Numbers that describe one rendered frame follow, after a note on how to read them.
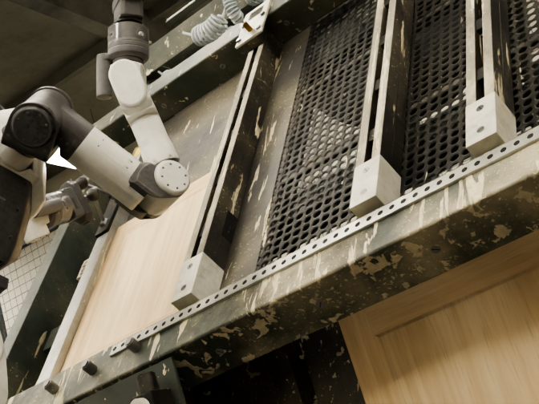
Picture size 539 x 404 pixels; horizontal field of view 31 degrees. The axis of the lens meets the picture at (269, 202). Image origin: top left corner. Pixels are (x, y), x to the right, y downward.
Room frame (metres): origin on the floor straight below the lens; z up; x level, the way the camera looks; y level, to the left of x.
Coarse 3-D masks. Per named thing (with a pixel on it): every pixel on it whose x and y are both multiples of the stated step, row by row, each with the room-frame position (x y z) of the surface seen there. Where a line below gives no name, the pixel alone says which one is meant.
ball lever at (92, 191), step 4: (92, 188) 2.45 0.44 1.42; (96, 188) 2.46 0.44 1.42; (88, 192) 2.45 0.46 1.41; (92, 192) 2.45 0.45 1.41; (96, 192) 2.46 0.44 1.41; (88, 196) 2.46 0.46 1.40; (92, 196) 2.46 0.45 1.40; (96, 196) 2.46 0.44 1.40; (92, 200) 2.47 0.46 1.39; (96, 200) 2.48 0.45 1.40; (96, 204) 2.49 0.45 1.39; (100, 208) 2.51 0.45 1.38; (100, 212) 2.52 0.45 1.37; (100, 216) 2.53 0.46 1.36; (104, 220) 2.55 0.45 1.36; (100, 224) 2.55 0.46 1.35; (104, 224) 2.54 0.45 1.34
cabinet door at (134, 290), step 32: (192, 192) 2.37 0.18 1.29; (128, 224) 2.52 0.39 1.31; (160, 224) 2.39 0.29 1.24; (192, 224) 2.27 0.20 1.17; (128, 256) 2.41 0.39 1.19; (160, 256) 2.29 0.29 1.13; (96, 288) 2.42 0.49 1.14; (128, 288) 2.30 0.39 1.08; (160, 288) 2.19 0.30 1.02; (96, 320) 2.32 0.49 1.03; (128, 320) 2.21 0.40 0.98; (160, 320) 2.10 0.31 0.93; (96, 352) 2.21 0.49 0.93
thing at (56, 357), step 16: (112, 224) 2.55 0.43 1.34; (96, 240) 2.55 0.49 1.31; (112, 240) 2.53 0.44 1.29; (96, 256) 2.49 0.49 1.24; (96, 272) 2.46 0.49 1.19; (80, 288) 2.43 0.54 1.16; (80, 304) 2.38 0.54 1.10; (64, 320) 2.38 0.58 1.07; (80, 320) 2.37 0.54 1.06; (64, 336) 2.33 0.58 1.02; (64, 352) 2.31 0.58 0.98; (48, 368) 2.28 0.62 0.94
